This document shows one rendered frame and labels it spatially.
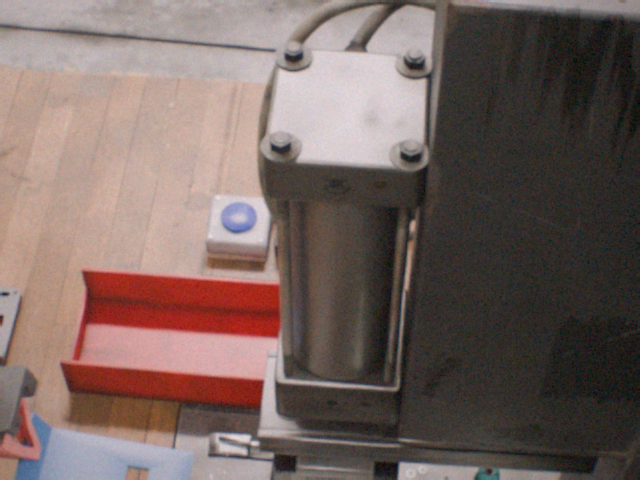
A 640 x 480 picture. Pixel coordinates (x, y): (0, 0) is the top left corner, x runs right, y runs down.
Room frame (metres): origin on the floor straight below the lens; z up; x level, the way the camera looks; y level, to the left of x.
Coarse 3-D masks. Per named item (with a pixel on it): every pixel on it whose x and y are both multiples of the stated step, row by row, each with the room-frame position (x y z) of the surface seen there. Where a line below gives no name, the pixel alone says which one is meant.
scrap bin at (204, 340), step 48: (96, 288) 0.76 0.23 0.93; (144, 288) 0.76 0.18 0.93; (192, 288) 0.75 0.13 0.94; (240, 288) 0.75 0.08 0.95; (96, 336) 0.71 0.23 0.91; (144, 336) 0.72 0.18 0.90; (192, 336) 0.72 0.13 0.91; (240, 336) 0.72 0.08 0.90; (96, 384) 0.64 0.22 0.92; (144, 384) 0.64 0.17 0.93; (192, 384) 0.64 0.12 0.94; (240, 384) 0.63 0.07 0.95
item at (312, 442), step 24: (264, 384) 0.50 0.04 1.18; (264, 408) 0.47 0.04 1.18; (264, 432) 0.45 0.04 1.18; (288, 432) 0.45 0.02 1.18; (312, 432) 0.45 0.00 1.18; (336, 432) 0.45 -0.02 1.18; (360, 432) 0.45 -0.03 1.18; (384, 432) 0.46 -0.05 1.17; (288, 456) 0.45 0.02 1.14; (312, 456) 0.45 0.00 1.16; (336, 456) 0.44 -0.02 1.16; (360, 456) 0.44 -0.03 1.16; (384, 456) 0.44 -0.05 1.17; (408, 456) 0.44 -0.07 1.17; (432, 456) 0.44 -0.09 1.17; (456, 456) 0.44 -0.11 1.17; (480, 456) 0.43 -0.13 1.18; (504, 456) 0.43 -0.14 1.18; (528, 456) 0.43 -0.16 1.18; (552, 456) 0.43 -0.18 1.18; (576, 456) 0.43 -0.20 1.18
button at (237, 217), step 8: (224, 208) 0.86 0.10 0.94; (232, 208) 0.86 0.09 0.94; (240, 208) 0.86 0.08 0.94; (248, 208) 0.86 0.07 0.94; (224, 216) 0.85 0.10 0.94; (232, 216) 0.85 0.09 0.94; (240, 216) 0.85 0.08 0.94; (248, 216) 0.85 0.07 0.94; (256, 216) 0.85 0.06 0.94; (224, 224) 0.84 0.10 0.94; (232, 224) 0.84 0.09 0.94; (240, 224) 0.84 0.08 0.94; (248, 224) 0.84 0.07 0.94
